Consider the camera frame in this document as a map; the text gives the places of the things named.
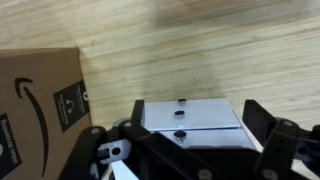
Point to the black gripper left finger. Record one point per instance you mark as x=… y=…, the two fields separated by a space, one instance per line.
x=88 y=150

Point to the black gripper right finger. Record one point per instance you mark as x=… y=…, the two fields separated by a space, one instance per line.
x=283 y=146

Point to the black drawer knob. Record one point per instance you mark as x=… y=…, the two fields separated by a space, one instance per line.
x=179 y=114
x=181 y=100

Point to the large Amazon cardboard box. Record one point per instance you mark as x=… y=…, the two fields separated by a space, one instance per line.
x=36 y=113

